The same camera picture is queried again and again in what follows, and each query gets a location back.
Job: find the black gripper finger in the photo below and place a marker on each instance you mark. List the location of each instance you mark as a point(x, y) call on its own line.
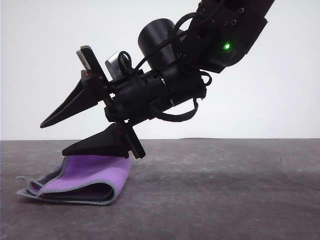
point(77, 102)
point(105, 145)

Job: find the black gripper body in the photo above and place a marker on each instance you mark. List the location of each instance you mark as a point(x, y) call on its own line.
point(135, 95)

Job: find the purple towel with grey hem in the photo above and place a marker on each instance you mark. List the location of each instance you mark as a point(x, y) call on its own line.
point(95, 175)

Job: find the grey table cloth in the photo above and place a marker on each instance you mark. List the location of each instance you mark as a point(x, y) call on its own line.
point(225, 195)

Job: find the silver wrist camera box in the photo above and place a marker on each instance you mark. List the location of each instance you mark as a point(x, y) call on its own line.
point(115, 66)

